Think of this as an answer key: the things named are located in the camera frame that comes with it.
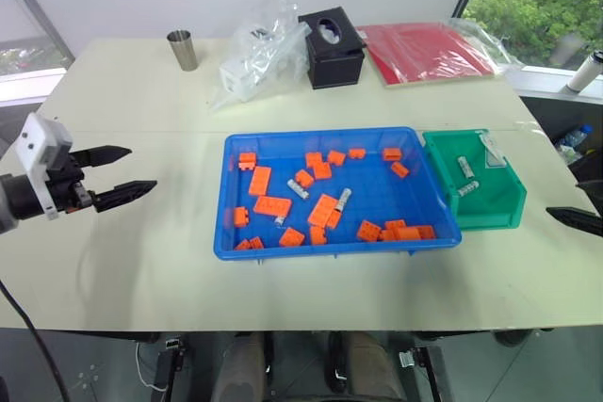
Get clear water bottle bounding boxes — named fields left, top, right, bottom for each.
left=554, top=123, right=595, bottom=154

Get blue plastic tray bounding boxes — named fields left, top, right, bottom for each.
left=213, top=126, right=464, bottom=262

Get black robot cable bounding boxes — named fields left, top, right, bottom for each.
left=0, top=279, right=71, bottom=402

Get steel cup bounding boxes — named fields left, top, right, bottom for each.
left=166, top=29, right=200, bottom=72

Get white cylinder with black cap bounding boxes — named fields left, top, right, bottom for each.
left=564, top=49, right=603, bottom=95

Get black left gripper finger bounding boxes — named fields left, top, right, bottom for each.
left=90, top=180, right=158, bottom=214
left=70, top=144, right=134, bottom=169

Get green plastic bin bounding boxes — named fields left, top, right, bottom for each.
left=421, top=127, right=526, bottom=233

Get large clear plastic bag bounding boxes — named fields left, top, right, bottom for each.
left=209, top=0, right=313, bottom=112

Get black tissue box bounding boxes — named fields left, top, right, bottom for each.
left=297, top=6, right=367, bottom=91

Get red sheets in plastic sleeve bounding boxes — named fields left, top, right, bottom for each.
left=354, top=20, right=525, bottom=89

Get thin white cable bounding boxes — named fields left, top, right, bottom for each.
left=135, top=339, right=169, bottom=393

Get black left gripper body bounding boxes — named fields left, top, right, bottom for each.
left=44, top=149, right=98, bottom=216

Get small clear plastic bag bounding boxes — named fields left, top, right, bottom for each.
left=478, top=133, right=508, bottom=170

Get long orange block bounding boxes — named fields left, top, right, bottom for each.
left=306, top=193, right=337, bottom=226
left=249, top=166, right=273, bottom=198
left=253, top=195, right=294, bottom=219

